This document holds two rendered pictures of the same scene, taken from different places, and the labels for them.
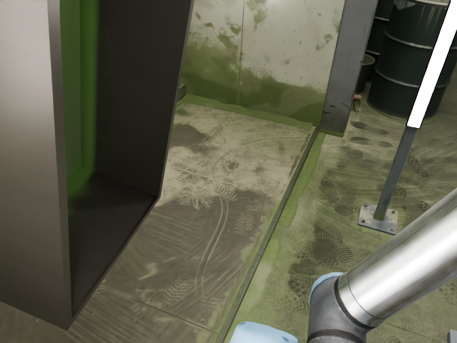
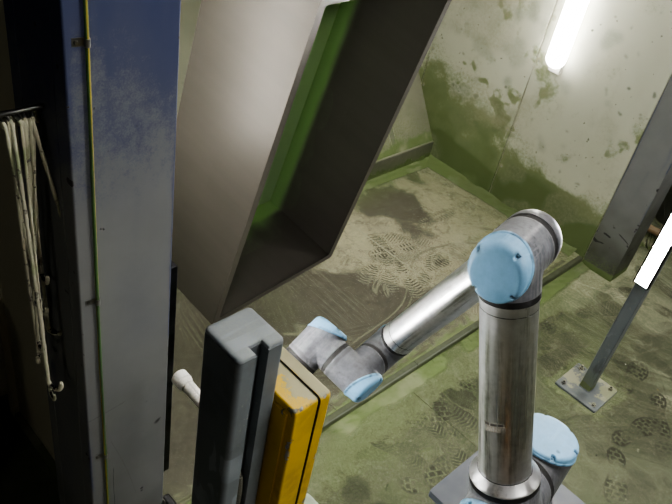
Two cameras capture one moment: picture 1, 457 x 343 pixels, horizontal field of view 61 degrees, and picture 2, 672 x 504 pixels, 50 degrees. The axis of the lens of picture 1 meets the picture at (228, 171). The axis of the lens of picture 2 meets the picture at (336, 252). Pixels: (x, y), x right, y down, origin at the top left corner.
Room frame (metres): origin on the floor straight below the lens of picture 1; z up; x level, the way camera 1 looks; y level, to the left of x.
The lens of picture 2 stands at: (-0.93, -0.45, 2.15)
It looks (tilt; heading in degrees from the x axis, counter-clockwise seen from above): 37 degrees down; 18
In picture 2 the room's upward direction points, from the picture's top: 12 degrees clockwise
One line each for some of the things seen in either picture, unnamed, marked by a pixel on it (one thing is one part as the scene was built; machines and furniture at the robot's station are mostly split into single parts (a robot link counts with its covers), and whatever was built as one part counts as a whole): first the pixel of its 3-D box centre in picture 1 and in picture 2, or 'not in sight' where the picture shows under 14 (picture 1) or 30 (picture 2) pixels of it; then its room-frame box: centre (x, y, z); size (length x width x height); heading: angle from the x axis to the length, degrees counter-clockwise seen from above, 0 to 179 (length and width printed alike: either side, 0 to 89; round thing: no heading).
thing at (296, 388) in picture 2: not in sight; (266, 440); (-0.41, -0.24, 1.42); 0.12 x 0.06 x 0.26; 69
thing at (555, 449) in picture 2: not in sight; (536, 458); (0.32, -0.62, 0.83); 0.17 x 0.15 x 0.18; 168
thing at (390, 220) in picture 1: (378, 218); (586, 387); (1.60, -0.84, 0.01); 0.20 x 0.20 x 0.01; 69
